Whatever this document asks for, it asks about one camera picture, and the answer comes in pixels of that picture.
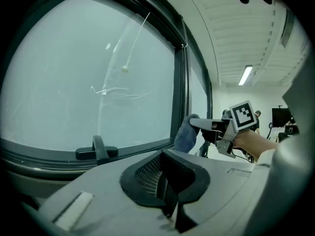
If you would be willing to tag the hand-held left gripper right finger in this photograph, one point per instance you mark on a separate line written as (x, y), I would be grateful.
(221, 193)

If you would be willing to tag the frosted glass window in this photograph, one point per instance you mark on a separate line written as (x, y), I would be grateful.
(73, 70)
(198, 95)

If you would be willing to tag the person's right forearm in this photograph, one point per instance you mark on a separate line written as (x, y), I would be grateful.
(256, 144)

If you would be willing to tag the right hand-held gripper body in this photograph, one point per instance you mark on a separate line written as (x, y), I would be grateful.
(242, 117)

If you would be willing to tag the blue cloth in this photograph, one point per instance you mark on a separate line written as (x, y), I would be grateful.
(184, 136)

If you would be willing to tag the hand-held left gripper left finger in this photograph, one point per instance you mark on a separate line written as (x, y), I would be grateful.
(98, 200)

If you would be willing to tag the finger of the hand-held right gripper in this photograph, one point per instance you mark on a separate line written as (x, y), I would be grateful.
(201, 124)
(209, 135)

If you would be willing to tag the black monitor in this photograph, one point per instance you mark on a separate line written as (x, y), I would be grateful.
(281, 117)

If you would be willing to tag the black metal window frame bar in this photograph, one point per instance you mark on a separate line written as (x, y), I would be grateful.
(37, 156)

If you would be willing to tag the ceiling light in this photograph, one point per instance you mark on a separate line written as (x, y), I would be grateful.
(245, 75)

